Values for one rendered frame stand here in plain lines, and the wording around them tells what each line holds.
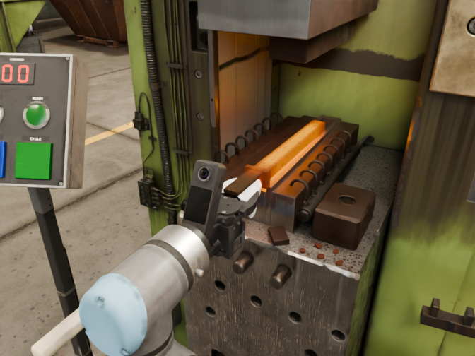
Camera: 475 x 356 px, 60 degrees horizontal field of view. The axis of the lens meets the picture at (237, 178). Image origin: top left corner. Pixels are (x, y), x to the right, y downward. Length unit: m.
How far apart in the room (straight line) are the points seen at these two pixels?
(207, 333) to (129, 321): 0.55
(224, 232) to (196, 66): 0.44
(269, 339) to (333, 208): 0.33
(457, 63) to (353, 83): 0.46
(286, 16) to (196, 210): 0.32
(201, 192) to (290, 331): 0.38
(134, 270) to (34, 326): 1.53
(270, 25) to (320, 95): 0.55
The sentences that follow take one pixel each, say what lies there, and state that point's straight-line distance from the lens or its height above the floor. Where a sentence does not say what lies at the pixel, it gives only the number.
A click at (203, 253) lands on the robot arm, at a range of 0.59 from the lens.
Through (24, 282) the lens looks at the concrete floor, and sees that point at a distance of 2.28.
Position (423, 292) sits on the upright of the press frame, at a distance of 0.98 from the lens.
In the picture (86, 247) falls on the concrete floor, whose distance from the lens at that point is 2.38.
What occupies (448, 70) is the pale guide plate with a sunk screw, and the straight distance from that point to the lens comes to 0.75.
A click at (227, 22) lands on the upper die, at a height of 1.29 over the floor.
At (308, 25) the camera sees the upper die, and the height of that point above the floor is 1.29.
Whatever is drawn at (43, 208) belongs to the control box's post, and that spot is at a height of 0.81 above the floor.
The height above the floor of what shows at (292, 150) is 1.03.
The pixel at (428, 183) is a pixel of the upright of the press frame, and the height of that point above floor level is 1.01.
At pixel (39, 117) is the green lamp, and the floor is 1.09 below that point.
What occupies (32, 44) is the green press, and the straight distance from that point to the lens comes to 6.02.
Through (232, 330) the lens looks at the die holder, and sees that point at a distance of 0.98.
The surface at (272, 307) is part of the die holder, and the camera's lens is 0.87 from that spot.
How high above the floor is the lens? 1.39
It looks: 29 degrees down
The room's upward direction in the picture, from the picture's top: straight up
